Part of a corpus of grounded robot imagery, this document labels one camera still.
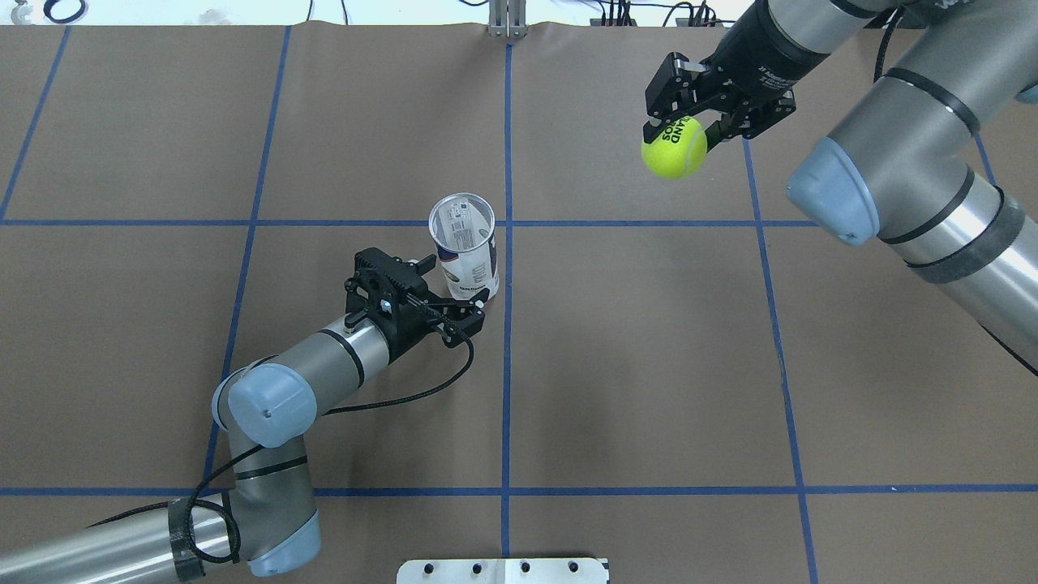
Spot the yellow tennis ball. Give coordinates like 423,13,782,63
641,116,708,180

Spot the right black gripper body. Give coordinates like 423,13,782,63
645,16,812,140

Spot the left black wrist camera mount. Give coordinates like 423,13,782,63
344,247,436,330

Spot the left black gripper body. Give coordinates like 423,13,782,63
375,276,446,362

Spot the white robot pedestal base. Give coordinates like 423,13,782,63
397,557,611,583

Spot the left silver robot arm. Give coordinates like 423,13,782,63
2,247,491,583

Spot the white blue tennis ball can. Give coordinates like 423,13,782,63
427,192,500,302

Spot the aluminium frame post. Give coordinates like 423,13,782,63
487,0,529,41

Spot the left black camera cable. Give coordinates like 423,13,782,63
85,319,475,567

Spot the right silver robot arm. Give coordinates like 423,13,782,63
641,1,1037,371

